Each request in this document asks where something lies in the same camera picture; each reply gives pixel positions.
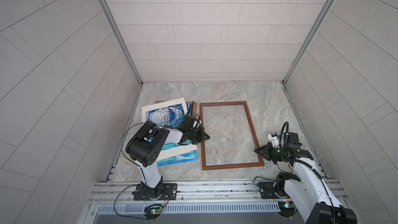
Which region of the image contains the brown cardboard backing board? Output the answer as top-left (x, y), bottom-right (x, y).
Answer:
top-left (154, 100), bottom-right (199, 117)

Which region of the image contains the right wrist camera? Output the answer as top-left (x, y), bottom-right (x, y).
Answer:
top-left (268, 133), bottom-right (281, 147)

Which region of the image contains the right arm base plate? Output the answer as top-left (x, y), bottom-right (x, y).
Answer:
top-left (258, 181), bottom-right (289, 199)

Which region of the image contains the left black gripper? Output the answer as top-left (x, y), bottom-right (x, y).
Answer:
top-left (185, 127), bottom-right (210, 144)

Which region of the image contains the left corner aluminium post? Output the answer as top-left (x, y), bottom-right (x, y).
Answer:
top-left (86, 0), bottom-right (143, 85)

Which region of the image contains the controller circuit board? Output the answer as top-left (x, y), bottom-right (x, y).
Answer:
top-left (278, 201), bottom-right (296, 218)
top-left (144, 204), bottom-right (163, 215)

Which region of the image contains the right corner aluminium post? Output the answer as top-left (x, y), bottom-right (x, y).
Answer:
top-left (282, 0), bottom-right (349, 84)

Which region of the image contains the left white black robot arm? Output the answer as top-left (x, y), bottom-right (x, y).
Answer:
top-left (122, 98), bottom-right (210, 199)

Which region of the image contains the brown wooden picture frame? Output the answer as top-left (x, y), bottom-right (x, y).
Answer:
top-left (200, 101), bottom-right (264, 171)

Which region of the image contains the aluminium mounting rail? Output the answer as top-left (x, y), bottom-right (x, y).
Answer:
top-left (86, 178), bottom-right (349, 206)

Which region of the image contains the blue poster photo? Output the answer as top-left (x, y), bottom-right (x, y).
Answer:
top-left (147, 103), bottom-right (198, 166)

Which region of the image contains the right controller circuit board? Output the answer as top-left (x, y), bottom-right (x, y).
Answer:
top-left (278, 201), bottom-right (296, 218)

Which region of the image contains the corner aluminium post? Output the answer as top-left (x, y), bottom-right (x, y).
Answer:
top-left (282, 0), bottom-right (349, 84)
top-left (86, 0), bottom-right (143, 85)

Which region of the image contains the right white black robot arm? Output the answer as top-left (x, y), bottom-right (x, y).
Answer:
top-left (254, 122), bottom-right (358, 224)

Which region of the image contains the left controller circuit board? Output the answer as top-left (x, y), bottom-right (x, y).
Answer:
top-left (144, 204), bottom-right (163, 215)

